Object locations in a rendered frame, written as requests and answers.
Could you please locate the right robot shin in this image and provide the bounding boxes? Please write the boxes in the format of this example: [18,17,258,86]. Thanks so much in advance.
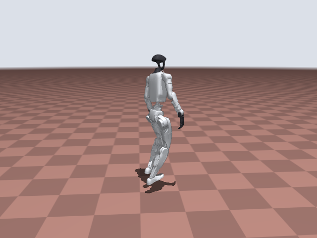
[150,148,169,179]

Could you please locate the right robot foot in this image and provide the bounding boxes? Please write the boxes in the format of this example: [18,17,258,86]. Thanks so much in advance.
[147,173,164,185]

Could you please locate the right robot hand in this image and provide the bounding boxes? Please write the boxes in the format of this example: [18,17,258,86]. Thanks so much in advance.
[178,112,184,129]

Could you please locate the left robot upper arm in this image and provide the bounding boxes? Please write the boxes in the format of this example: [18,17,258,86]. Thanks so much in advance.
[144,76,150,100]

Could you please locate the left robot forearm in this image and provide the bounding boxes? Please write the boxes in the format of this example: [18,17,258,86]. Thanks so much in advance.
[144,98,153,111]

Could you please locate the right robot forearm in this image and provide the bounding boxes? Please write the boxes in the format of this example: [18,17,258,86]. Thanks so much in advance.
[171,92,184,115]

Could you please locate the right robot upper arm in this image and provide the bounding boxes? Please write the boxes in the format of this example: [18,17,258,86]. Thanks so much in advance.
[161,73,173,100]

